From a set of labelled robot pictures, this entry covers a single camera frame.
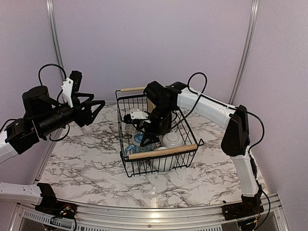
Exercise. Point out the patterned mug yellow inside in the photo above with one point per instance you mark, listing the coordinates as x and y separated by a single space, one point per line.
129 128

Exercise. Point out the right aluminium frame post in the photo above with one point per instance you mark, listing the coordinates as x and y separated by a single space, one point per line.
247 47

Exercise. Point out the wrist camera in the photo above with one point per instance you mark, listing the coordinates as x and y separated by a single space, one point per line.
137 116
70 86

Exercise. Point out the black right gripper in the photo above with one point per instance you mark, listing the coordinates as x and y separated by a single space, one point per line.
148 127

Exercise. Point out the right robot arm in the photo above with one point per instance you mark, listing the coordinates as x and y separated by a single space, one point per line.
231 120

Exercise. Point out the blue mug yellow inside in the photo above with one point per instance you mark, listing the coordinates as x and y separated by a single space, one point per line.
135 147

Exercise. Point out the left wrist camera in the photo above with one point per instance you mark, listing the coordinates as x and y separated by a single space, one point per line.
70 86

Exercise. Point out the cream gold rimmed plate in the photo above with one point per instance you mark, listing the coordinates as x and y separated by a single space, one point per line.
150 105

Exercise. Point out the front aluminium rail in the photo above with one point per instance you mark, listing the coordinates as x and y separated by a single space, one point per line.
108 218

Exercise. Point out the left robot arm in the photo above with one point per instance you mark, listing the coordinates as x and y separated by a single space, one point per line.
18 136

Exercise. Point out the black wire dish rack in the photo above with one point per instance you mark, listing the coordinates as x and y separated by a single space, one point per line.
137 164

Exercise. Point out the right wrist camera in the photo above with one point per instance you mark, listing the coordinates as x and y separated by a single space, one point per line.
137 116

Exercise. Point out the left aluminium frame post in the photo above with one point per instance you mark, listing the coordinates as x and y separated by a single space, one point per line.
53 29

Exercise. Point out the grey reindeer plate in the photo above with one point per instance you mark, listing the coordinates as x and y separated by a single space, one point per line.
166 123

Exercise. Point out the aluminium frame post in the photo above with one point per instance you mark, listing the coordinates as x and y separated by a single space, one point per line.
247 47
53 29

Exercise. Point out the white bowl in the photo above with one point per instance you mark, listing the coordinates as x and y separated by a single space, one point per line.
161 163
171 140

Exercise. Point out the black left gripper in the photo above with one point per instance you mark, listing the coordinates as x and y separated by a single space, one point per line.
86 117

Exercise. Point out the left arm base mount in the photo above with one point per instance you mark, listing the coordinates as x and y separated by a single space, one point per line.
58 209

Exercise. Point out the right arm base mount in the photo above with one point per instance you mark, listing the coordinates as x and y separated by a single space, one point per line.
240 210

